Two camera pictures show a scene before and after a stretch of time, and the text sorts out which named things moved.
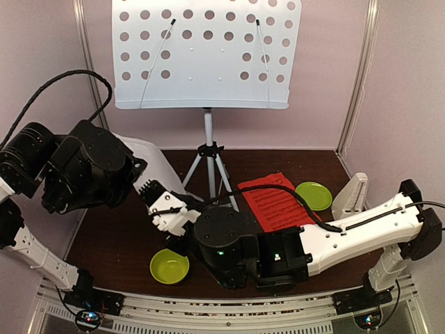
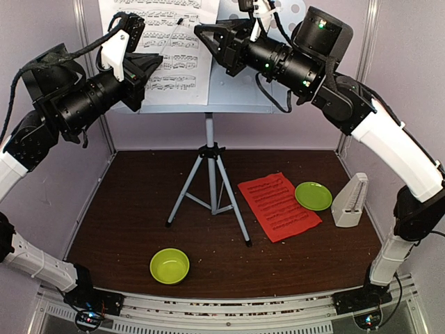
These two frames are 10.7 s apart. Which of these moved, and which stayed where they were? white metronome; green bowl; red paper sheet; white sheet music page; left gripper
Moved: white sheet music page; left gripper
Stayed: green bowl; white metronome; red paper sheet
